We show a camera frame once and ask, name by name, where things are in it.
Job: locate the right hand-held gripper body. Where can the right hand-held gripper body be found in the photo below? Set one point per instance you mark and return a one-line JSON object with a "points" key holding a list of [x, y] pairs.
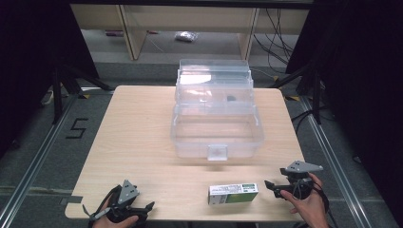
{"points": [[299, 177]]}

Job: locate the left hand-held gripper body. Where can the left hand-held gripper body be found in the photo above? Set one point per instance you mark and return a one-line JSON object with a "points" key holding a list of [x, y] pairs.
{"points": [[128, 192]]}

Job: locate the green and white carton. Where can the green and white carton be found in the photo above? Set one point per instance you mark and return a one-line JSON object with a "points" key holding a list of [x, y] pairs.
{"points": [[233, 193]]}

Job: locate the clear plastic storage box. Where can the clear plastic storage box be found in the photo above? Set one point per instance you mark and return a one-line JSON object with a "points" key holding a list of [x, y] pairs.
{"points": [[216, 126]]}

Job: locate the person's right hand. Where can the person's right hand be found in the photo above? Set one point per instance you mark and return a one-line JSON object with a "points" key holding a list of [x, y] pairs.
{"points": [[310, 207]]}

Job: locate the person's left hand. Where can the person's left hand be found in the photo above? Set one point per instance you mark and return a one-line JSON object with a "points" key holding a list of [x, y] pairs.
{"points": [[111, 223]]}

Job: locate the black tripod stand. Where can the black tripod stand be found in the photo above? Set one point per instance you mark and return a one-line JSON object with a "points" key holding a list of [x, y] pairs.
{"points": [[316, 95], [57, 95]]}

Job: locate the black curtain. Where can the black curtain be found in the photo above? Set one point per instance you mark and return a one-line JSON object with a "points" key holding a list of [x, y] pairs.
{"points": [[364, 79], [31, 63]]}

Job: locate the crumpled clear plastic bag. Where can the crumpled clear plastic bag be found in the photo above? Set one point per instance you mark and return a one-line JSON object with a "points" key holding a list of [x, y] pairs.
{"points": [[186, 36]]}

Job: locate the metal floor rail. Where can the metal floor rail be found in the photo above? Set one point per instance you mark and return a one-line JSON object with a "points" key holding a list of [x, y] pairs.
{"points": [[34, 164], [335, 164]]}

